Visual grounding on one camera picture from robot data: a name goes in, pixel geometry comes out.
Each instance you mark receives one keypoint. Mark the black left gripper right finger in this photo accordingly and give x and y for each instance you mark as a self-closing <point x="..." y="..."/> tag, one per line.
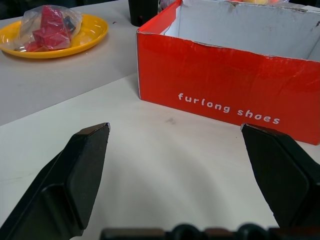
<point x="282" y="180"/>

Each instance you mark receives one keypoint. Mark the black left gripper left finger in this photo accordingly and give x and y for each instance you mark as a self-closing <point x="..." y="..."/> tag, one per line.
<point x="62" y="190"/>

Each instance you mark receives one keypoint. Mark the red shoe box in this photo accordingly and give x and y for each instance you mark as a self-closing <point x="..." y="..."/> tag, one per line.
<point x="225" y="82"/>

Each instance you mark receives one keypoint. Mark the yellow plastic plate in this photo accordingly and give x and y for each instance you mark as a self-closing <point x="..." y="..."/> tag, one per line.
<point x="50" y="47"/>

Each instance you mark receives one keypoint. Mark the clear bag of red blocks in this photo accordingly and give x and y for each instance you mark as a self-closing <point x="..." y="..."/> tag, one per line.
<point x="47" y="30"/>

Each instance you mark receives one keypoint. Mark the black cylindrical object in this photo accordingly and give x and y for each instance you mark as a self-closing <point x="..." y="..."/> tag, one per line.
<point x="142" y="11"/>

